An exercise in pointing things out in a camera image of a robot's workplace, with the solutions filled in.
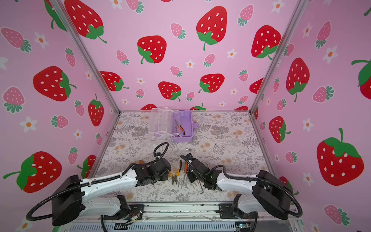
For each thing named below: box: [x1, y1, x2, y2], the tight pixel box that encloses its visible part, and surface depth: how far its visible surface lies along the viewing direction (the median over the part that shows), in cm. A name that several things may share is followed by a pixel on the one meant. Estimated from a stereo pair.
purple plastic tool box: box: [148, 107, 199, 143], surface depth 109 cm
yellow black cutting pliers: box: [169, 159, 182, 186], surface depth 87 cm
